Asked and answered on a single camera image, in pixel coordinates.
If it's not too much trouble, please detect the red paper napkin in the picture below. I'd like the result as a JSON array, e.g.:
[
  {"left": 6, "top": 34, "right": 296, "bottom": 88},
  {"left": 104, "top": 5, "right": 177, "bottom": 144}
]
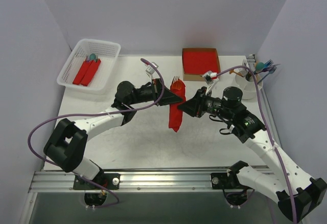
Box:
[{"left": 168, "top": 88, "right": 186, "bottom": 132}]

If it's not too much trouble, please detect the white plastic basket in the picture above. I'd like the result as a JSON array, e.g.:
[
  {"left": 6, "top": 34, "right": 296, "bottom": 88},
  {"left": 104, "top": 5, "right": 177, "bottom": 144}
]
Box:
[{"left": 57, "top": 39, "right": 121, "bottom": 94}]

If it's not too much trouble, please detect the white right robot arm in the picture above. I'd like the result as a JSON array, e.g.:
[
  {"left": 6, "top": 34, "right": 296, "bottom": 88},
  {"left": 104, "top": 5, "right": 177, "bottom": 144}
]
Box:
[{"left": 178, "top": 86, "right": 326, "bottom": 223}]

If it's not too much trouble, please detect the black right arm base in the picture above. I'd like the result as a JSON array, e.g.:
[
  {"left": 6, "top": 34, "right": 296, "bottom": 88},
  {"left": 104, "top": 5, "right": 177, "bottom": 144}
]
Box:
[{"left": 211, "top": 172, "right": 255, "bottom": 209}]

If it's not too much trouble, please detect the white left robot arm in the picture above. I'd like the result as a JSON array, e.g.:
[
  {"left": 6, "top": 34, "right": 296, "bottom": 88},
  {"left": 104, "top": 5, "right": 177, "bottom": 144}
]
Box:
[{"left": 43, "top": 78, "right": 183, "bottom": 189}]

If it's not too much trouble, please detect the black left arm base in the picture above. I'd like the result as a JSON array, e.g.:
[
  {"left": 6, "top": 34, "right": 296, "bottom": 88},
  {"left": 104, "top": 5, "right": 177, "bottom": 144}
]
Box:
[{"left": 73, "top": 172, "right": 121, "bottom": 209}]

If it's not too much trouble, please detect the red napkin stack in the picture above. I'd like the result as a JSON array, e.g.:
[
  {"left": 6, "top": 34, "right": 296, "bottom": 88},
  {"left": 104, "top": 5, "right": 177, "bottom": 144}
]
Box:
[{"left": 182, "top": 51, "right": 220, "bottom": 75}]

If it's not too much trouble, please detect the red rolled napkin left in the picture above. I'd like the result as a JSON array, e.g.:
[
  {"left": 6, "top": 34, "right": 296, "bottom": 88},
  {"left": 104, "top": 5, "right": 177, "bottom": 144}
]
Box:
[{"left": 73, "top": 60, "right": 93, "bottom": 85}]

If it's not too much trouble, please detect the white utensil holder cup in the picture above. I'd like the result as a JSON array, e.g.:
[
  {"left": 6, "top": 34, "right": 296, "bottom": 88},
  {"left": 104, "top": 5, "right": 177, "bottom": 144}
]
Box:
[{"left": 233, "top": 75, "right": 257, "bottom": 100}]

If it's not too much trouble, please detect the brown cardboard box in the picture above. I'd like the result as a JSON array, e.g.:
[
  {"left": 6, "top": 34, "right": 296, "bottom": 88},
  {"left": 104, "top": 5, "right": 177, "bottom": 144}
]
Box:
[{"left": 182, "top": 48, "right": 221, "bottom": 81}]

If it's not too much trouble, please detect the teal spoon in basket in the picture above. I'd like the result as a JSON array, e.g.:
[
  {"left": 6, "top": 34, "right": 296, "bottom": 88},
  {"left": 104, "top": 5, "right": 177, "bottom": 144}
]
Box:
[{"left": 88, "top": 53, "right": 99, "bottom": 62}]

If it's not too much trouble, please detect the silver metal fork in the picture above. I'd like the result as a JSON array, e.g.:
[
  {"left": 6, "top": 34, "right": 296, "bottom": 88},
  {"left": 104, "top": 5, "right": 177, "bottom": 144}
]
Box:
[{"left": 240, "top": 59, "right": 251, "bottom": 81}]

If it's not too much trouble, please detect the blue plastic fork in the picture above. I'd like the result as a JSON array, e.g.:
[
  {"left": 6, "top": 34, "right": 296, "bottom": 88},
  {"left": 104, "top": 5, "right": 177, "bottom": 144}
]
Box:
[{"left": 258, "top": 59, "right": 279, "bottom": 84}]

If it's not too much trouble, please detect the teal spoon in cup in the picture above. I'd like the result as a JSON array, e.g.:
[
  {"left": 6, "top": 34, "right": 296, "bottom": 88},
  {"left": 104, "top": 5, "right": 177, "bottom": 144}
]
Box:
[{"left": 255, "top": 62, "right": 265, "bottom": 72}]

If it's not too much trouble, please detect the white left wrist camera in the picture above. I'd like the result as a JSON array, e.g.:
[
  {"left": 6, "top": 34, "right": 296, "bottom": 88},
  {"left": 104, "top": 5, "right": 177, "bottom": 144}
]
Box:
[{"left": 145, "top": 62, "right": 158, "bottom": 80}]

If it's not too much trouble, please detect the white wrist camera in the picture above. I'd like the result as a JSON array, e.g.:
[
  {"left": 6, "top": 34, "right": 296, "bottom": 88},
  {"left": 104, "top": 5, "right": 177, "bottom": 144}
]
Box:
[
  {"left": 202, "top": 71, "right": 219, "bottom": 95},
  {"left": 145, "top": 62, "right": 158, "bottom": 80}
]

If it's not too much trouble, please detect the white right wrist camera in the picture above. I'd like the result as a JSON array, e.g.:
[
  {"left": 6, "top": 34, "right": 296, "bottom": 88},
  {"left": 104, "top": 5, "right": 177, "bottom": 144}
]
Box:
[{"left": 202, "top": 71, "right": 219, "bottom": 95}]

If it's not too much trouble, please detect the aluminium rail frame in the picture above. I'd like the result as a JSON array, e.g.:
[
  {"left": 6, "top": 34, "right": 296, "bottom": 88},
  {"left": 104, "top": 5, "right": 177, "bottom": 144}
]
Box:
[{"left": 20, "top": 54, "right": 311, "bottom": 224}]

